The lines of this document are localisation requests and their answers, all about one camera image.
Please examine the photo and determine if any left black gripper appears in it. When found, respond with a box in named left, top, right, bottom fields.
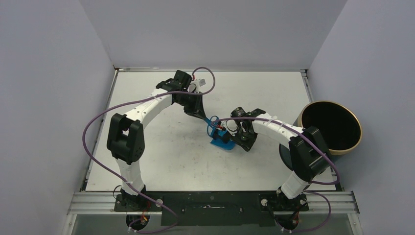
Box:
left=176, top=91, right=206, bottom=120

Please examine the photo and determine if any blue plastic dustpan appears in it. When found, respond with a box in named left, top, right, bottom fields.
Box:
left=209, top=128, right=235, bottom=150

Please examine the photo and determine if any blue hand brush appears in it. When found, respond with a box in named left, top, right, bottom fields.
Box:
left=204, top=115, right=224, bottom=138

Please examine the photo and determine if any black paper scrap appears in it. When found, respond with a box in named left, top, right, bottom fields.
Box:
left=216, top=131, right=231, bottom=143

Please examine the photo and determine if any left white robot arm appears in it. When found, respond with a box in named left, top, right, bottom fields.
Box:
left=107, top=70, right=207, bottom=211

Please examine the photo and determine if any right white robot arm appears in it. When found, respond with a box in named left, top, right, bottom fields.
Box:
left=231, top=107, right=333, bottom=210

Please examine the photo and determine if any black gold-rimmed waste bin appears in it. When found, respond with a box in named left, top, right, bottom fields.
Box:
left=279, top=101, right=363, bottom=170

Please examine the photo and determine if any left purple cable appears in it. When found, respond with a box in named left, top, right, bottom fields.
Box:
left=82, top=67, right=216, bottom=235

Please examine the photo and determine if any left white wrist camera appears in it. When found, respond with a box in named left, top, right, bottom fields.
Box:
left=188, top=79, right=206, bottom=93

